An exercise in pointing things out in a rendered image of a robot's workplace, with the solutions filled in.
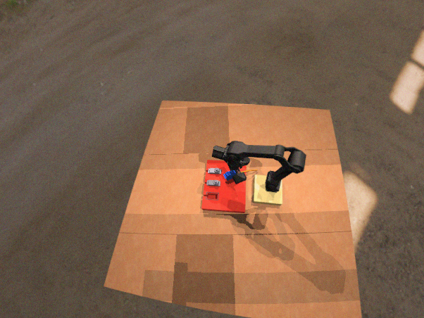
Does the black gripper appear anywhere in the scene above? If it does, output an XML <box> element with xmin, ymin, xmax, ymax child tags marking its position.
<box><xmin>225</xmin><ymin>160</ymin><xmax>247</xmax><ymax>184</ymax></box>

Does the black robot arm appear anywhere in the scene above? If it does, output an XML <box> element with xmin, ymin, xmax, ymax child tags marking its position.
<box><xmin>212</xmin><ymin>141</ymin><xmax>306</xmax><ymax>193</ymax></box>

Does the red flat deck panel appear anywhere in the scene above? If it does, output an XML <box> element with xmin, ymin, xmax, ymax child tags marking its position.
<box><xmin>201</xmin><ymin>160</ymin><xmax>246</xmax><ymax>213</ymax></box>

